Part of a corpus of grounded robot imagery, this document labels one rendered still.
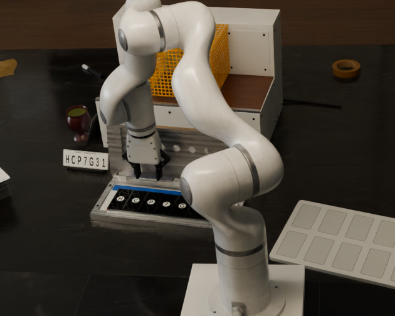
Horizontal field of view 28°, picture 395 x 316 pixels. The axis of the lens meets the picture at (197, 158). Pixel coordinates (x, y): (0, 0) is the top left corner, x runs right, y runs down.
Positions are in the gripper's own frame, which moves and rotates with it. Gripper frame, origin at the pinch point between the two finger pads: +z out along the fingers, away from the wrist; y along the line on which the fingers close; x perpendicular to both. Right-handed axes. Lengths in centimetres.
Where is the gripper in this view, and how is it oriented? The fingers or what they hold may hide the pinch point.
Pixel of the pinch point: (148, 173)
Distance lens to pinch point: 239.9
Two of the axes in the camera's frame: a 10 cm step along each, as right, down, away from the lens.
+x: 2.7, -5.6, 7.8
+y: 9.6, 0.9, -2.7
